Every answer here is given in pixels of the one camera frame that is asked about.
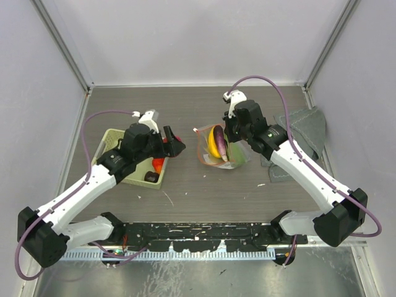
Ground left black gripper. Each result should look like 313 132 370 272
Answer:
134 126 183 163

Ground purple toy eggplant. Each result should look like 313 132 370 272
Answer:
213 125 228 161

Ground red toy tomato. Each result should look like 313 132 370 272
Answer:
152 158 165 174

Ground green toy leaves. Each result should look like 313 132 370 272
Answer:
226 141 249 167

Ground yellow toy banana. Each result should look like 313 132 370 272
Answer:
207 126 220 158

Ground clear orange zip bag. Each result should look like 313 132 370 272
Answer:
193 124 251 170

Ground green plastic basket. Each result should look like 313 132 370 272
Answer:
92 129 169 190

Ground red toy apple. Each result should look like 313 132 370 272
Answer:
163 136 181 158

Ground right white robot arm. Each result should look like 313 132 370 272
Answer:
223 98 368 247

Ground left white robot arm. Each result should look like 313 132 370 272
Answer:
17 124 186 268

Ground dark purple toy plum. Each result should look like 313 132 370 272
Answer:
144 171 160 183

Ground grey folded cloth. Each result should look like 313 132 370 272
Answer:
260 107 326 183

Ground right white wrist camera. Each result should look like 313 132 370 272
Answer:
223 90 247 119

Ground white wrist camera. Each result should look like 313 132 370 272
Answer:
132 110 160 134
223 90 247 119

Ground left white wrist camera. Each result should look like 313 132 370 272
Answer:
132 110 160 134

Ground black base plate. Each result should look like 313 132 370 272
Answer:
96 223 293 252

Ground grey slotted cable duct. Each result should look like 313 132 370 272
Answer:
61 244 276 261

